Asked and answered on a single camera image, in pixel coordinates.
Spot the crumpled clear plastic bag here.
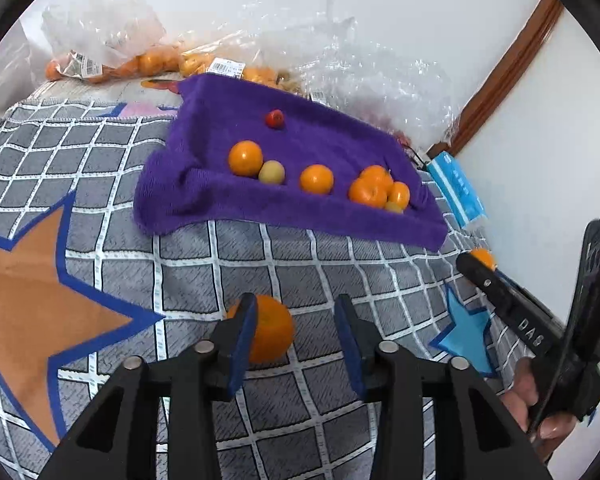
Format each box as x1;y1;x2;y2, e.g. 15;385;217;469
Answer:
240;0;463;148

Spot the person's right hand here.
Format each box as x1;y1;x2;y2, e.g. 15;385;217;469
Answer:
500;357;578;453

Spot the grey checked star blanket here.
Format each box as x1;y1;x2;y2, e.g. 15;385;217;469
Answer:
0;97;556;480

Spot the purple towel covered tray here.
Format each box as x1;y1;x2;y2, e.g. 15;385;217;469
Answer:
132;74;449;252

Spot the clear bag of oranges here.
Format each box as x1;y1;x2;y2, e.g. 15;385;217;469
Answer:
40;0;181;83

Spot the large orange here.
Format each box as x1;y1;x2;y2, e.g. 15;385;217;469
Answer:
226;294;295;365

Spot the cartoon printed sheet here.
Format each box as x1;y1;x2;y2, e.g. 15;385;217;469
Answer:
0;77;186;121

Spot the small orange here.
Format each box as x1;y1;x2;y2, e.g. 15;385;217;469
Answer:
228;140;264;177
299;164;335;196
469;247;496;271
348;177;388;208
387;181;411;211
358;164;394;188

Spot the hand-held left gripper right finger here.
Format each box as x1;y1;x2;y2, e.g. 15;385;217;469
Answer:
334;293;554;480

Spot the wooden door frame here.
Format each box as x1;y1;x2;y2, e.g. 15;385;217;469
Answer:
426;0;565;158

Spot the white plastic bag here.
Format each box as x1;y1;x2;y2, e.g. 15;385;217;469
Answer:
0;25;46;126

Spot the blue tissue pack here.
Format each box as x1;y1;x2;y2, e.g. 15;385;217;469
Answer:
426;151;487;228

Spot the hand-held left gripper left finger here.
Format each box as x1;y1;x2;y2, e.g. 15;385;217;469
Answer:
37;292;259;480

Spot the white label clear fruit bag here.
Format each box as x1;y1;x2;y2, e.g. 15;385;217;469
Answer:
180;30;301;93

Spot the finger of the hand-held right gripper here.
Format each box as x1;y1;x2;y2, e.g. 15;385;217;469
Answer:
456;251;513;311

